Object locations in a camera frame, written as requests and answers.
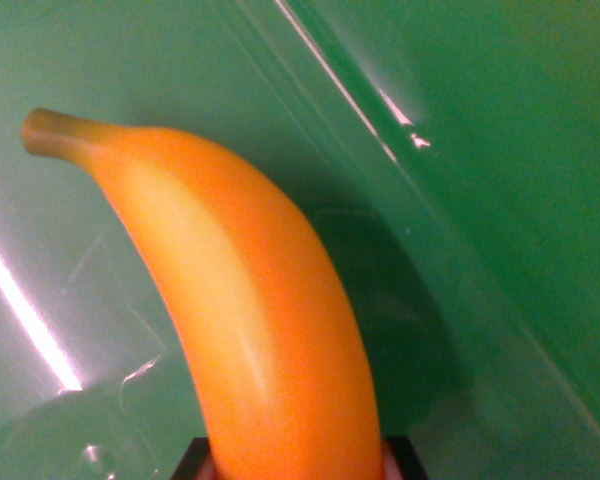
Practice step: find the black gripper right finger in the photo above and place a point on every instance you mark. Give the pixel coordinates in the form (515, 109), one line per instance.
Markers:
(402, 460)

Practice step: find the yellow plastic banana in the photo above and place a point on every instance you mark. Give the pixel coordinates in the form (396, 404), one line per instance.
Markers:
(260, 300)

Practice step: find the green plastic bin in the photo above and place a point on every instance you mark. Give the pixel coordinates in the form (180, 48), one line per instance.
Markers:
(480, 200)

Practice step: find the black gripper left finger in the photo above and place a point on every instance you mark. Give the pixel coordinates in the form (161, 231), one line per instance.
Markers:
(192, 462)

